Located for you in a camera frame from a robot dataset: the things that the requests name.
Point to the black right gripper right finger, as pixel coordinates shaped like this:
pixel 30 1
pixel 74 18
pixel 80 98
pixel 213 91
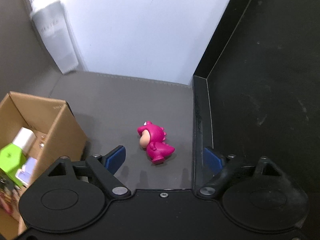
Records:
pixel 224 170

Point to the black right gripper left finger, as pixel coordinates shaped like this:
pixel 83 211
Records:
pixel 102 169

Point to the brown cardboard box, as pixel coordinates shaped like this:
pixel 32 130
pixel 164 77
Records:
pixel 57 134

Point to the magenta dinosaur figurine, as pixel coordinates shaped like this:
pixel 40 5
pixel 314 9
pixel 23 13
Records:
pixel 152 140

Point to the lavender and white toy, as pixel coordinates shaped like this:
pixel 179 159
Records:
pixel 24 173

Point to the black tray box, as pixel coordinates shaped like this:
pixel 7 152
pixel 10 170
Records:
pixel 256 88

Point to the small white box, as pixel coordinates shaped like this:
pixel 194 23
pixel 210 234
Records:
pixel 24 139

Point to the green hexagonal lidded container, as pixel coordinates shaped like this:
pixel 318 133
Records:
pixel 12 159

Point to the red patterned item in box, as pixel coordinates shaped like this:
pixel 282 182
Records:
pixel 10 196

